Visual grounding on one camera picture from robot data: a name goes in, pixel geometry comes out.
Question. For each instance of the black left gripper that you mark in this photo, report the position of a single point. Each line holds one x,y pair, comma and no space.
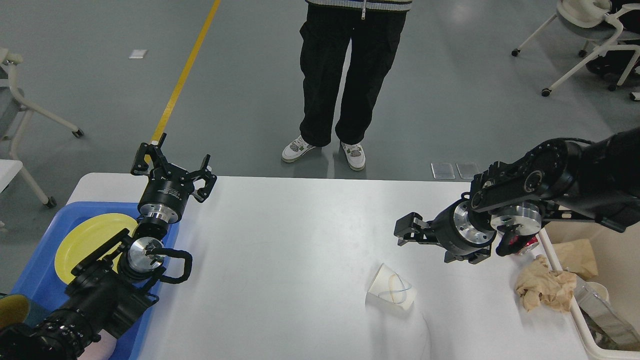
168,189

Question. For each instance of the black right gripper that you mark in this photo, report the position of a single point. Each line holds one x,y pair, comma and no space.
453,230

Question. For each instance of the white paper cup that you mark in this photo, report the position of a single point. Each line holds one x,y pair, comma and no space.
389,286
600,289

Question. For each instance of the yellow plastic plate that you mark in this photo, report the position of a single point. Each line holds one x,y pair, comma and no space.
87,237

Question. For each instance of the brown paper bag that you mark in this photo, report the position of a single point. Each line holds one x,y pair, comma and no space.
577,257

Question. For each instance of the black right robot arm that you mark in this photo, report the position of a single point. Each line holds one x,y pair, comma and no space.
563,179

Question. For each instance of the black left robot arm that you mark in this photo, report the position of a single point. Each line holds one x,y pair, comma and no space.
111,287

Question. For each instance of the clear floor plate left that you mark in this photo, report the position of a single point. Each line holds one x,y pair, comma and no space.
443,171

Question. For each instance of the clear floor plate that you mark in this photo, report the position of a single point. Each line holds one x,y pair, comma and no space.
443,171
468,170

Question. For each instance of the clear floor plate right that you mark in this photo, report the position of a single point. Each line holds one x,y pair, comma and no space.
468,170

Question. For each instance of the crushed red can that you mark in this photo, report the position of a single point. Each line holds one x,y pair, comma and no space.
527,244

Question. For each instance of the crumpled brown paper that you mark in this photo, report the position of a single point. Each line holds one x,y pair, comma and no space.
537,284

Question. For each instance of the blue plastic tray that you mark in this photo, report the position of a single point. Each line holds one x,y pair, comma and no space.
39,280

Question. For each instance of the beige plastic bin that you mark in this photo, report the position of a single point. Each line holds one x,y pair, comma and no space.
617,255

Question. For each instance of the clear plastic bottle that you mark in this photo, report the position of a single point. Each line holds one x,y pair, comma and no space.
608,329

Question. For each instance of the teal mug yellow inside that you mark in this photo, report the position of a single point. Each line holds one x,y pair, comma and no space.
14,309

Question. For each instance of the person in black trousers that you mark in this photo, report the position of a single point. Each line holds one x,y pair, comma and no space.
348,49

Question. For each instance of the white office chair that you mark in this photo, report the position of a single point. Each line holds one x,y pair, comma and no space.
602,29

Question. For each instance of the white folding table frame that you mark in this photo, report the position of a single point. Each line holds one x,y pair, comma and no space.
9,65

